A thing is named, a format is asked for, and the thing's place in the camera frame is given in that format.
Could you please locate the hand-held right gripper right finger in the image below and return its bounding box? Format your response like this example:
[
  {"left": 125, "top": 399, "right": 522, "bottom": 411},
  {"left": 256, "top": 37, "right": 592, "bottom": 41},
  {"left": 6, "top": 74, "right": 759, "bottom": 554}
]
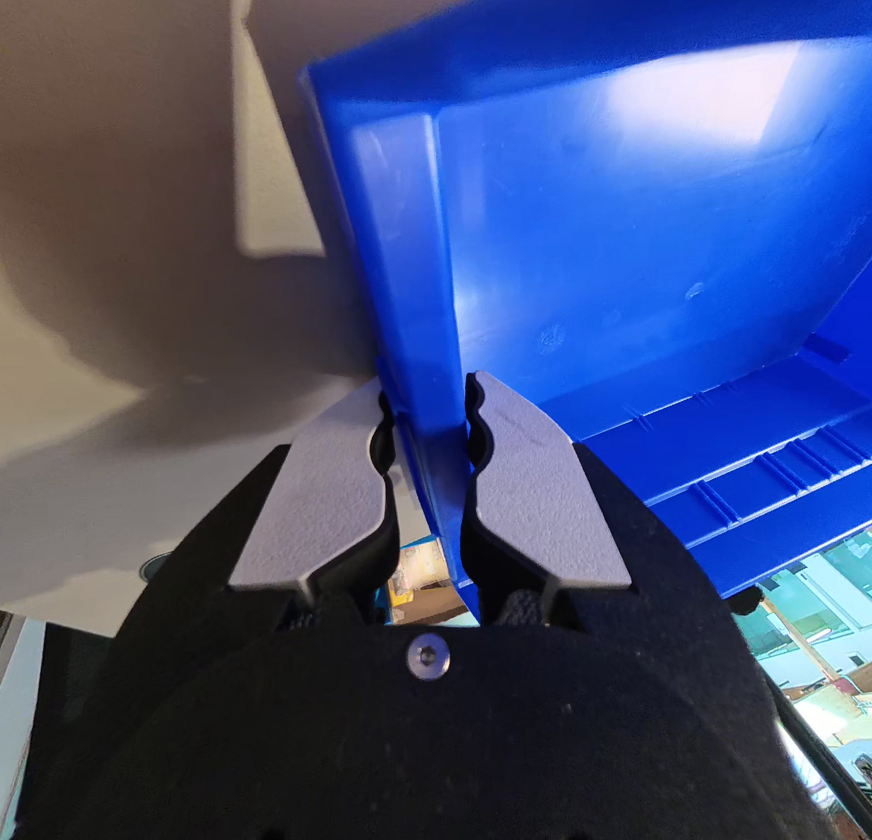
[{"left": 461, "top": 371, "right": 633, "bottom": 626}]

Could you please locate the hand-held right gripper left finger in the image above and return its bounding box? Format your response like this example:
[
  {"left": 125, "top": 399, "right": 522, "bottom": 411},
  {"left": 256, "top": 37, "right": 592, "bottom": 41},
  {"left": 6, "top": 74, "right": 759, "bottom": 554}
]
[{"left": 227, "top": 378, "right": 401, "bottom": 626}]

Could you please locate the blue plastic bin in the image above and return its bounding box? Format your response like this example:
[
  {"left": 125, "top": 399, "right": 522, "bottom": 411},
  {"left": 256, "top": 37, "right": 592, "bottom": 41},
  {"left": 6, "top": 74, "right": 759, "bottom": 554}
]
[{"left": 297, "top": 0, "right": 872, "bottom": 599}]

